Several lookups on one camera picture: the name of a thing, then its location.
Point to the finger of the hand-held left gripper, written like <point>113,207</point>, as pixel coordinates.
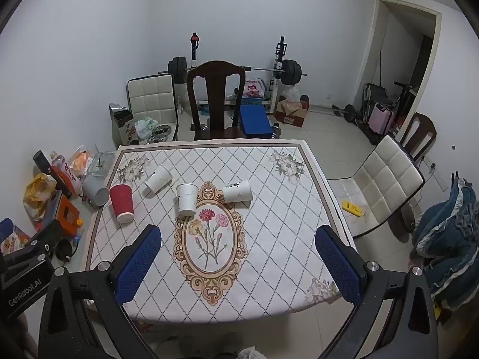
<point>56,231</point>

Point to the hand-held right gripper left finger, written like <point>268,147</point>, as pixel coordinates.
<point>139,265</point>

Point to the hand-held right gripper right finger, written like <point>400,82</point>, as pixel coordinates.
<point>338,265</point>

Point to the red paper cup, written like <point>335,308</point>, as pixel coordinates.
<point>121,204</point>

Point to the white paper cup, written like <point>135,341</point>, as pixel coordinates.
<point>238,192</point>
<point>158,179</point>
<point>186,199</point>

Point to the grey cup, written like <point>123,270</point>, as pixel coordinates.
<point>95,191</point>

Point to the black headphones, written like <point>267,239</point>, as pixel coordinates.
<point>64,250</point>

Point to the orange box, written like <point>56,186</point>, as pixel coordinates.
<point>67,213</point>

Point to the yellow plastic bag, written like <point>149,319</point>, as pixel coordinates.
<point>37,196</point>

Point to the colourful snack bag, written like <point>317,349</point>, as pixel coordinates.
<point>13,238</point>

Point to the red drink bottle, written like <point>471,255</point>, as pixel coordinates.
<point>64,174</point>

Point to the yellow tool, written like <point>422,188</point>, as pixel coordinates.
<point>351,208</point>

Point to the orange plastic bag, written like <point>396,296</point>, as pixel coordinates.
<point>80,159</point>

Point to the glass tank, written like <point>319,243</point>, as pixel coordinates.
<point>99,162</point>

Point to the white padded chair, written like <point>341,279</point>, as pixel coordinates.
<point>151,101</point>
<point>378,190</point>

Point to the floral printed tablecloth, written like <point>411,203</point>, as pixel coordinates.
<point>239,254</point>

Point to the blue denim clothes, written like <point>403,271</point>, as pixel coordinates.
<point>445,246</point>

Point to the black and silver box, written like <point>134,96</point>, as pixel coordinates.
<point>120,124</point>

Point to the metal bowl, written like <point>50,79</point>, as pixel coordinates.
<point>163,131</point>

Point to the green white plastic bag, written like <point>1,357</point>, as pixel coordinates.
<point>145,127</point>

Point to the pink suitcase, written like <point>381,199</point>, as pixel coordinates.
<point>380,119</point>

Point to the short barbell bar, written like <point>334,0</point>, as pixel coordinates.
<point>345,112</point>

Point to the dark wooden chair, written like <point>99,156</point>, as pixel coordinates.
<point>216,101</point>
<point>421,134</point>

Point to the open cardboard box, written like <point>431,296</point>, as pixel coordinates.
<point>292,114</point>

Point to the blue bench pad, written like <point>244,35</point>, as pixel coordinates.
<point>254,119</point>

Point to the black folding cart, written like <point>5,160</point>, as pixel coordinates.
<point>372,97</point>

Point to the black scooter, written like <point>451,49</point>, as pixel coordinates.
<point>402,99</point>

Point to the pink printed plastic bag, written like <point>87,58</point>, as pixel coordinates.
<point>254,89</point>

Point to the black barbell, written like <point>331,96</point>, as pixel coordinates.
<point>290,71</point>

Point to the white barbell rack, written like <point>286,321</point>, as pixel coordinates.
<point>278,63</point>

